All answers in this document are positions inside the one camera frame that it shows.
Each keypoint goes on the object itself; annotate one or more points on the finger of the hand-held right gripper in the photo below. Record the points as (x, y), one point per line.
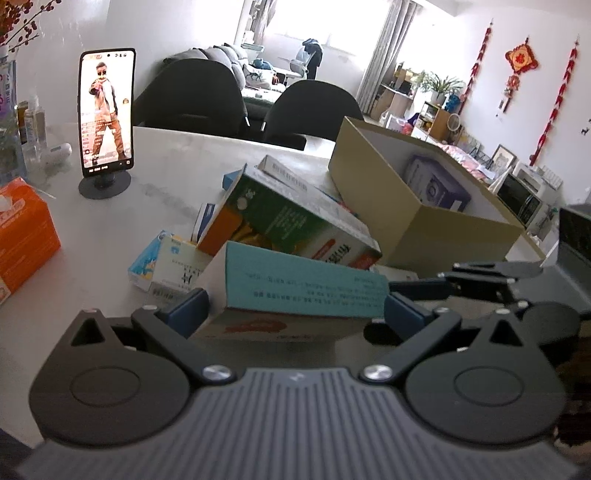
(498, 270)
(429, 286)

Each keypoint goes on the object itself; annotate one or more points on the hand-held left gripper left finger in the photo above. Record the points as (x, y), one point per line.
(189, 310)

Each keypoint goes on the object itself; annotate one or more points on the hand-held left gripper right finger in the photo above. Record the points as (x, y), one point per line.
(406, 313)

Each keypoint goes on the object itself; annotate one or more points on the khaki cardboard box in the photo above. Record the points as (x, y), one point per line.
(415, 240)

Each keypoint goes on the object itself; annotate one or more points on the teal medicine box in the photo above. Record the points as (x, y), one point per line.
(295, 286)

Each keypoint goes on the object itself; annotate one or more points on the white marble desktop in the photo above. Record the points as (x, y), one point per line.
(138, 194)

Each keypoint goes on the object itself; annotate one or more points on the white blue label medicine box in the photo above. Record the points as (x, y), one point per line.
(180, 267)

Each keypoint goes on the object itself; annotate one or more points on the light blue medicine box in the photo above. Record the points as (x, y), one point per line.
(143, 263)

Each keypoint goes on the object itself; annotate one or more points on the microwave oven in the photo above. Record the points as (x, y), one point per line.
(519, 198)

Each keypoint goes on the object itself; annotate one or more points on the white printer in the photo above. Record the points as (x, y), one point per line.
(538, 177)

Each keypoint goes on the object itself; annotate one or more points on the small blue white box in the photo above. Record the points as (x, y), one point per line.
(207, 224)

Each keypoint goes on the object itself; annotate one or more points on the purple box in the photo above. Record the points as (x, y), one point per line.
(436, 184)

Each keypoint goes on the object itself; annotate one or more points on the framed photo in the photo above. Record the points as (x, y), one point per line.
(502, 159)

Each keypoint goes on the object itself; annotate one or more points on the pink cloth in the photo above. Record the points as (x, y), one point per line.
(461, 159)

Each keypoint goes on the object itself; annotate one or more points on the green orange medicine box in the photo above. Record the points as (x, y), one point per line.
(286, 217)

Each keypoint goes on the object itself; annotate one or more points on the small round fan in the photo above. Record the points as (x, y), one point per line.
(453, 122)

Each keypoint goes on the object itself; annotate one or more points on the wooden shelf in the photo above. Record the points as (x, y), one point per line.
(434, 121)

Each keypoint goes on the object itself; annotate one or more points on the blue toy figure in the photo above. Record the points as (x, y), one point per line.
(455, 102)

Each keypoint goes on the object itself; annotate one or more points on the orange tissue box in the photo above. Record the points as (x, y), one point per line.
(23, 230)

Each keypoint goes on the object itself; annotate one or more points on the small wooden computer desk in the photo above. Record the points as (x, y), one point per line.
(392, 99)

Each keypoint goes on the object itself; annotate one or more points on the potted plant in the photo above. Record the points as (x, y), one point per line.
(438, 85)

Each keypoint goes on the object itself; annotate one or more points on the red Chinese knot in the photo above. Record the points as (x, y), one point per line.
(521, 59)

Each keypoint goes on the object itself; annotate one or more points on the white earbuds case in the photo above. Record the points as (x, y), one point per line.
(55, 153)

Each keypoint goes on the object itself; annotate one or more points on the black chair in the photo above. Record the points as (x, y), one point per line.
(314, 110)
(194, 97)

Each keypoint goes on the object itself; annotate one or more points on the smartphone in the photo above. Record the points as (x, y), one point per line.
(107, 110)

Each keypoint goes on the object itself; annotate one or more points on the small clear bottle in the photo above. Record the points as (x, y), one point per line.
(39, 134)

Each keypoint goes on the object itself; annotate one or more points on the grey curtain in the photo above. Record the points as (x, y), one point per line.
(263, 18)
(385, 50)

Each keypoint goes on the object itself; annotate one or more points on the small yellow bottle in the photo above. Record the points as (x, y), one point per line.
(24, 124)

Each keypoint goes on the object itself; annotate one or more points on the grey sofa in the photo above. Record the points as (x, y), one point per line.
(226, 55)

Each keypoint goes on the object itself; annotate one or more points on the white office chair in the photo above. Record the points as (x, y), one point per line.
(295, 62)

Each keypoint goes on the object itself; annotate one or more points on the dark jacket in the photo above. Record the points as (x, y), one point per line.
(313, 50)

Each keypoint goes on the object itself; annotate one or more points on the water bottle purple label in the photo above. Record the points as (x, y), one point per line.
(7, 115)

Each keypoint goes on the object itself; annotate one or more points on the flower bouquet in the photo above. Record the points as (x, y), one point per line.
(18, 18)

